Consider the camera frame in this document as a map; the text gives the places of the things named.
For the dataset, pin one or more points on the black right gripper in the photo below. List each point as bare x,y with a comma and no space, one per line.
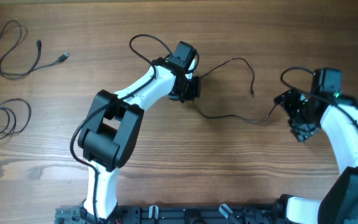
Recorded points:
302,130

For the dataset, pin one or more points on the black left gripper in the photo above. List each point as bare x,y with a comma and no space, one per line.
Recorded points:
194,93

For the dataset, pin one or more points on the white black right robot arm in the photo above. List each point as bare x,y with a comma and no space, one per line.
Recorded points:
324,107

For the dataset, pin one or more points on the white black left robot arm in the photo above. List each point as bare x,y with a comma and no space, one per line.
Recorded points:
109,133

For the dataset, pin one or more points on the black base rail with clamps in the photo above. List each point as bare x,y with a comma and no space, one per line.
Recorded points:
262,213

